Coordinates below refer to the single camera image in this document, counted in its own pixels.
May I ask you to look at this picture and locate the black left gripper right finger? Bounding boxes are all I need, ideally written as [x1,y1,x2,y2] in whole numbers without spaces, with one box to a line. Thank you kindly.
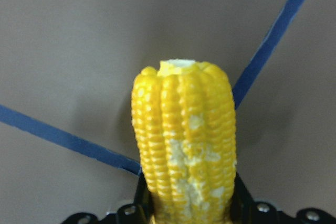
[229,173,254,223]

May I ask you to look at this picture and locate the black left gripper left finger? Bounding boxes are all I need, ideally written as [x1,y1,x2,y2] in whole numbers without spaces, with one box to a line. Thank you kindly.
[132,174,154,223]

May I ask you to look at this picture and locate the yellow corn cob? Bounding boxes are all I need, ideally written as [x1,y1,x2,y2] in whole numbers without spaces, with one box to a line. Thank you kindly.
[131,59,237,223]

